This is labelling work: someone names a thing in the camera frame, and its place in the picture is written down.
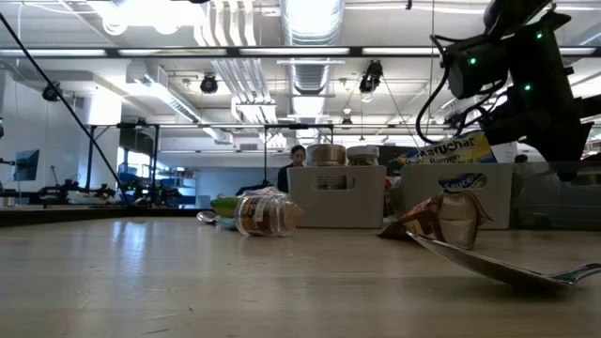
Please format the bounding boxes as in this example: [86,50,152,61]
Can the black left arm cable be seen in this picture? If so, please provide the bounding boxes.
[0,11,135,207]

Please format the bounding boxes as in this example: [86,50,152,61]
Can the light grey storage bin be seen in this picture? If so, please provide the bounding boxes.
[286,164,388,230]
[398,162,514,230]

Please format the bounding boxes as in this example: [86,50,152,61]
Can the silver round ventilation duct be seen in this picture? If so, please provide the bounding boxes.
[280,0,347,95]

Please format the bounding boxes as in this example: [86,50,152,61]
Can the white-lidded spice jar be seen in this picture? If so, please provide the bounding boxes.
[346,145,381,167]

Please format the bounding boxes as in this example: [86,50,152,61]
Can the background black robot equipment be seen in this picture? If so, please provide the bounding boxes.
[37,178,118,203]

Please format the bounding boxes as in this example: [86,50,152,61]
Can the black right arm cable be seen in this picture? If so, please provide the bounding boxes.
[415,33,499,146]

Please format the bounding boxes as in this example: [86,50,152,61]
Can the background black metal frame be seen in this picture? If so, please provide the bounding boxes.
[84,121,470,179]

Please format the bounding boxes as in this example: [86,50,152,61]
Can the glass spice jar cork stopper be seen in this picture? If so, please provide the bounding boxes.
[233,192,304,238]

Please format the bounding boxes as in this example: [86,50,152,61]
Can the silver spoon wooden handle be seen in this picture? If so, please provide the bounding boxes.
[407,230,601,291]

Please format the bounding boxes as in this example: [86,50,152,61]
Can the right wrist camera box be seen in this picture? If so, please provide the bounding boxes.
[443,35,512,100]

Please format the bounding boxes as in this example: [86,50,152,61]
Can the brown snack pouch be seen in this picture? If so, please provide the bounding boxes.
[377,189,494,251]

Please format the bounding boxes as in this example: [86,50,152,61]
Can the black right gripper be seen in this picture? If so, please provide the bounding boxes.
[483,13,601,183]

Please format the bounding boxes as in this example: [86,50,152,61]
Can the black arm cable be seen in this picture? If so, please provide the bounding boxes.
[415,33,499,146]
[0,11,135,207]

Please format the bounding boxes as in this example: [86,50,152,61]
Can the person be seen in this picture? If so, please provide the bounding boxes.
[276,144,308,194]

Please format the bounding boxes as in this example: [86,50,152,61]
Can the blue yellow Maruchan ramen packet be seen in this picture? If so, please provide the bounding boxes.
[393,130,499,192]

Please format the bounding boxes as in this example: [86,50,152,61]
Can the dark grey translucent bin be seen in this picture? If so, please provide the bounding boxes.
[510,161,601,231]

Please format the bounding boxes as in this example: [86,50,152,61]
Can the green-handled silver spoon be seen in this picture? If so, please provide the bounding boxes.
[195,209,239,232]

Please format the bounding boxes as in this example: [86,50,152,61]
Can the blue-lit background monitor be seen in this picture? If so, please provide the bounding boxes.
[12,148,41,183]

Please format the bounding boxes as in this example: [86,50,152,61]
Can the black ceiling spotlight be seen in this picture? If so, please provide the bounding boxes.
[199,72,220,95]
[41,82,62,102]
[359,59,384,95]

